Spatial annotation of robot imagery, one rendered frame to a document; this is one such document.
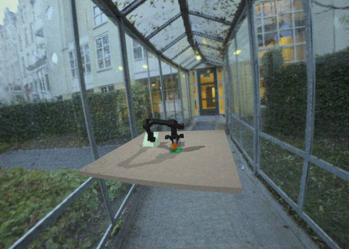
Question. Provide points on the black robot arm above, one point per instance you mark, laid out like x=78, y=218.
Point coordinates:
x=173, y=124

